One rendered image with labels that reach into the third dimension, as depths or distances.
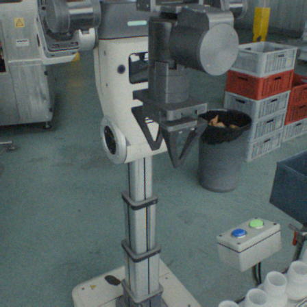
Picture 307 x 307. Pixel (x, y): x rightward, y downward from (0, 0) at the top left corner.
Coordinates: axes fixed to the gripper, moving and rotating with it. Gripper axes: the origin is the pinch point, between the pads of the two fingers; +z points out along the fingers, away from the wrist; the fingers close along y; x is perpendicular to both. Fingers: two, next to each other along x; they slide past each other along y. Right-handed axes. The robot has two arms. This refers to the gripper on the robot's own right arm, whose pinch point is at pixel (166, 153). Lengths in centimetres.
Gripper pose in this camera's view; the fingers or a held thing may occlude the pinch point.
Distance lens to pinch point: 50.2
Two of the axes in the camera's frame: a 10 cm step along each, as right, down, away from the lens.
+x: 8.5, -2.4, 4.7
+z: -0.1, 8.8, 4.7
